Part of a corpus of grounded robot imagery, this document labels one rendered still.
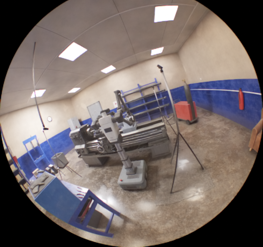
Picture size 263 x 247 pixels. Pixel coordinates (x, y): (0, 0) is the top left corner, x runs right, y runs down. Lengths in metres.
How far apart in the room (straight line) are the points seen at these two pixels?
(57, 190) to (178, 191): 1.65
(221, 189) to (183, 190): 0.68
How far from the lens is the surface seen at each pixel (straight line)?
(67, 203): 1.07
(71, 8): 1.97
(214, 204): 1.73
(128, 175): 1.89
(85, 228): 1.32
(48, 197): 0.97
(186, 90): 3.31
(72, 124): 6.34
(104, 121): 1.36
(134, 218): 1.73
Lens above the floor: 1.60
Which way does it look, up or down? 11 degrees down
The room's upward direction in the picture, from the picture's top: 20 degrees counter-clockwise
